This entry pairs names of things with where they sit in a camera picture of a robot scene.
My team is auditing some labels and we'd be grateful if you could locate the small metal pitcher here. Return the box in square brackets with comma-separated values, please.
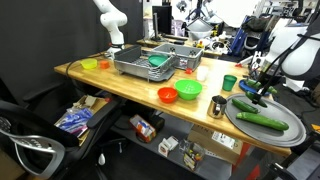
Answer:
[207, 95, 228, 120]

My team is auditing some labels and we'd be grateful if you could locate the tilted grey tub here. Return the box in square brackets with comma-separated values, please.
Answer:
[185, 18, 214, 42]

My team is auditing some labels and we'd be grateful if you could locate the medium green cucumber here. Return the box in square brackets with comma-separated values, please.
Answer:
[243, 78, 278, 95]

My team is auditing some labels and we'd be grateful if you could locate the short dark green zucchini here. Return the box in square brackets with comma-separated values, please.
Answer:
[231, 98, 260, 115]

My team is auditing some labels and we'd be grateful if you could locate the teal bowl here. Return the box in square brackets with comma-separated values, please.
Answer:
[148, 54, 169, 68]

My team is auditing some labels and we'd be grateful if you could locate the yellow plastic bowl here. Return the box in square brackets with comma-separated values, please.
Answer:
[80, 58, 99, 70]

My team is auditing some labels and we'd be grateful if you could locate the white plastic cup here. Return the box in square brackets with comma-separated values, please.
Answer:
[196, 65, 210, 82]

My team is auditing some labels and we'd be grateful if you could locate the small orange cup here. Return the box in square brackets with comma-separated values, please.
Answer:
[99, 59, 111, 70]

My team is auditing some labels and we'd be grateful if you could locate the small white box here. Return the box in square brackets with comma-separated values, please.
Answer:
[157, 135, 180, 158]

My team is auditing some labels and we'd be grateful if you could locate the colourful small carton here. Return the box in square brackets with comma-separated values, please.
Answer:
[129, 114, 157, 144]

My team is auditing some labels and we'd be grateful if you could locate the open cardboard box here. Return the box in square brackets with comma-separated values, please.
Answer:
[54, 94, 111, 146]

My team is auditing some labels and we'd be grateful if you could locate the long green cucumber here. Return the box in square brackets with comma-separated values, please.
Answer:
[236, 111, 290, 132]

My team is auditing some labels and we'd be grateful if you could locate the grey plastic bin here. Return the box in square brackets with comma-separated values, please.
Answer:
[151, 43, 204, 71]

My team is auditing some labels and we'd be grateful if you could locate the green plastic bowl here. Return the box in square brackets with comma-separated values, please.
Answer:
[174, 78, 203, 101]

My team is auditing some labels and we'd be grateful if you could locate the small dark green zucchini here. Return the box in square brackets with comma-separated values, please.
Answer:
[245, 90, 269, 108]

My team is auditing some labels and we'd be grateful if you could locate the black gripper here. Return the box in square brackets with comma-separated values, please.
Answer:
[252, 64, 278, 104]

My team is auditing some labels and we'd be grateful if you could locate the labelled cardboard box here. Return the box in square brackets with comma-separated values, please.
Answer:
[187, 124, 244, 165]

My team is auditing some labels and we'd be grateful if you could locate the clear plastic container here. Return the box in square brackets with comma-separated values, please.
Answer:
[181, 139, 206, 172]

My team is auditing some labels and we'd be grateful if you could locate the black computer monitor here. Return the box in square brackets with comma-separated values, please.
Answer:
[152, 4, 173, 36]

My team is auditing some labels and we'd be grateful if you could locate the blue plastic bag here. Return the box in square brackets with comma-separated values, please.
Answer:
[54, 106, 94, 138]

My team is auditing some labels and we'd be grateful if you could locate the round grey tray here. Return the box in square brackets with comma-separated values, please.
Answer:
[225, 92, 307, 148]

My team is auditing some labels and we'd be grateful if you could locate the blue plate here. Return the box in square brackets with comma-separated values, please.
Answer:
[238, 78, 271, 97]

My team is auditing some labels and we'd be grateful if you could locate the white metal bracket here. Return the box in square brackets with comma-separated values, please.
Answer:
[248, 49, 265, 81]

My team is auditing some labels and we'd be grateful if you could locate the black table cable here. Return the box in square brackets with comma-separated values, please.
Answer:
[65, 51, 113, 78]

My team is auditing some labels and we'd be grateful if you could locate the grey dish rack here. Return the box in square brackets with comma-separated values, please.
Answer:
[113, 44, 177, 83]

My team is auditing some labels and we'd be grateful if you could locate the black office chair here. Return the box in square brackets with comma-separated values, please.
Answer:
[0, 76, 129, 180]

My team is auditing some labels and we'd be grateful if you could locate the green plastic cup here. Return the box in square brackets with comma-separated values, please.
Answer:
[222, 74, 238, 92]

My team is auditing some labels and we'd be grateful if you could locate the red plastic bowl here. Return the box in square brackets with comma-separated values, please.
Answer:
[157, 86, 179, 104]

